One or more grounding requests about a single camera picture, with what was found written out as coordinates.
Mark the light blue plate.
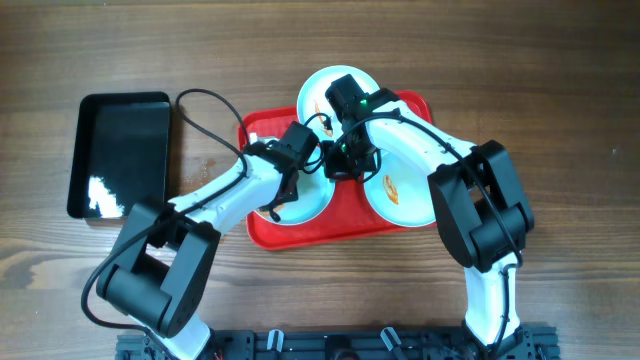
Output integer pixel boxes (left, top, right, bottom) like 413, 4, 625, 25
296, 65, 380, 141
254, 170, 335, 226
364, 151, 435, 227

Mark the green orange sponge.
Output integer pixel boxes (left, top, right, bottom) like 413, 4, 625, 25
267, 202, 285, 214

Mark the red plastic serving tray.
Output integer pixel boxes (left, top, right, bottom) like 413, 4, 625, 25
243, 90, 433, 251

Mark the black water tray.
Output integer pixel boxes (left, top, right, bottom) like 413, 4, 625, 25
66, 91, 172, 219

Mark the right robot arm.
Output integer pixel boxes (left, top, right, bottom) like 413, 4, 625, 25
325, 89, 534, 356

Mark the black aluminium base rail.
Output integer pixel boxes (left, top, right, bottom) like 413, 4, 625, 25
115, 324, 561, 360

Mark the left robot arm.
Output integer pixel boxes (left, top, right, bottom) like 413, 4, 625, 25
85, 138, 314, 359

